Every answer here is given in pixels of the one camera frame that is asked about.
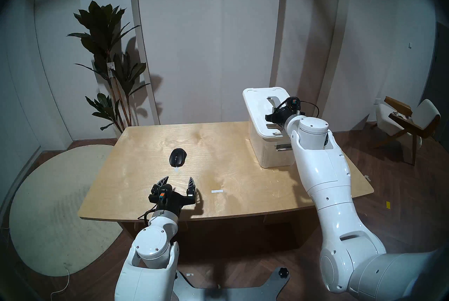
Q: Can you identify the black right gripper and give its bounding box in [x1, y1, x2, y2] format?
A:
[266, 108, 302, 126]

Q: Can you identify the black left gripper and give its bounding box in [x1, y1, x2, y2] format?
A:
[148, 177, 196, 215]

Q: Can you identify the white container lid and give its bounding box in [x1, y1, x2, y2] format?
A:
[243, 87, 299, 137]

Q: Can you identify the black computer mouse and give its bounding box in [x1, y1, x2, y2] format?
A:
[169, 148, 187, 167]

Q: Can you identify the clear plastic storage container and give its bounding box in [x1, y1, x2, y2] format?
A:
[249, 121, 297, 169]

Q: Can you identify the round cream rug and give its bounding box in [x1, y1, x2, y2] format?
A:
[9, 144, 123, 277]

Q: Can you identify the wooden armchair with white cushions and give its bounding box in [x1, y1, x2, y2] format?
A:
[374, 96, 441, 166]

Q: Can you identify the tall dark green plant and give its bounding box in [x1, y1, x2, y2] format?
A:
[67, 1, 151, 133]

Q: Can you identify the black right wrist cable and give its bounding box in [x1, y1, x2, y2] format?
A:
[298, 101, 320, 118]

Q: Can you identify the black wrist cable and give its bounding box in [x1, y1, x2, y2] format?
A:
[138, 208, 158, 225]
[298, 101, 320, 118]

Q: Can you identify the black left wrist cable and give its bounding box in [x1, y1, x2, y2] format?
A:
[138, 208, 158, 225]

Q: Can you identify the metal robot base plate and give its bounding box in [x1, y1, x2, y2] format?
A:
[174, 267, 290, 301]

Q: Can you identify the white floor cable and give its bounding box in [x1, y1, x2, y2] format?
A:
[51, 267, 71, 301]

